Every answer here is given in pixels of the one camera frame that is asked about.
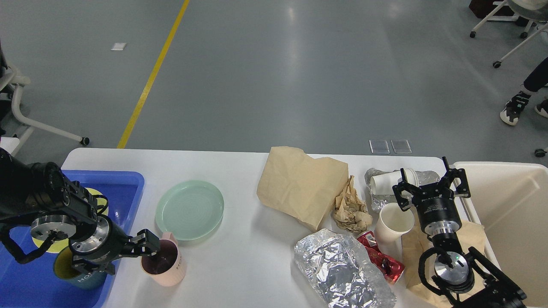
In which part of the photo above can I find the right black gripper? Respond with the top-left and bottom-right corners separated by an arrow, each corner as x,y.
392,157 -> 471,235

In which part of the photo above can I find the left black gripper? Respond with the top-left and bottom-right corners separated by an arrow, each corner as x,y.
69,216 -> 161,275

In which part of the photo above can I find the pink home mug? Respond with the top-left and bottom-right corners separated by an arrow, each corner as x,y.
141,232 -> 187,287

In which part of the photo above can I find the light green plate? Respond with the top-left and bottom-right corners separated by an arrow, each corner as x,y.
155,180 -> 224,240

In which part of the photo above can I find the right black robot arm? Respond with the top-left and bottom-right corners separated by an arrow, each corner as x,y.
392,157 -> 527,308

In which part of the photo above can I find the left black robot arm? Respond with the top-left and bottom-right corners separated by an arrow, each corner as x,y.
0,149 -> 161,275

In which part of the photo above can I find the brown paper bag under arm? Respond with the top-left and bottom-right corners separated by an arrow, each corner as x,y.
401,218 -> 487,308

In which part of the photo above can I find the upright white paper cup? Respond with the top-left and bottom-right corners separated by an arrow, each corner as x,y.
374,203 -> 415,243

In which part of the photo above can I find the lying white paper cup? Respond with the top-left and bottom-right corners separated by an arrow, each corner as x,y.
370,168 -> 419,195

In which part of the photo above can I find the small crumpled foil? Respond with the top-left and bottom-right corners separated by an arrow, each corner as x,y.
364,168 -> 441,213

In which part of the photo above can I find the beige plastic bin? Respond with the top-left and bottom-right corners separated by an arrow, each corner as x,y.
454,162 -> 548,308

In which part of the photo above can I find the dark teal home mug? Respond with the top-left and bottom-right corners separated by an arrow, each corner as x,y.
53,247 -> 107,290

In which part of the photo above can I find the yellow plate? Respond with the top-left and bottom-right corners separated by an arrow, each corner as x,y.
46,187 -> 109,254

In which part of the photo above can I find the red snack wrapper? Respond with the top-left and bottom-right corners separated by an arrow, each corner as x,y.
357,231 -> 405,284

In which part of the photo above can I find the crumpled brown paper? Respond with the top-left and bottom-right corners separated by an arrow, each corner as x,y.
331,175 -> 372,233

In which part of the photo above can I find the blue plastic tray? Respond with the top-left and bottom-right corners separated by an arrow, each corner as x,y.
0,170 -> 145,308

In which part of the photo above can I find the crumpled aluminium foil sheet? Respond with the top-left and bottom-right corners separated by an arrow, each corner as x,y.
294,228 -> 397,308

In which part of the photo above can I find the large brown paper bag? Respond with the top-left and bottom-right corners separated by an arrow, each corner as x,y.
256,146 -> 350,232

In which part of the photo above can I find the person in dark trousers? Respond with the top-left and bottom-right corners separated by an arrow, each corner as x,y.
500,58 -> 548,126

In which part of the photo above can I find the white side table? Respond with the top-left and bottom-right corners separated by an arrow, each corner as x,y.
0,136 -> 20,156

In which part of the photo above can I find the white chair base right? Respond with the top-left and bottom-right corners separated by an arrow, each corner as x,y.
469,0 -> 548,69

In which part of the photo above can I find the white chair frame left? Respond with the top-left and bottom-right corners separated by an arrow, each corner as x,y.
0,43 -> 90,146

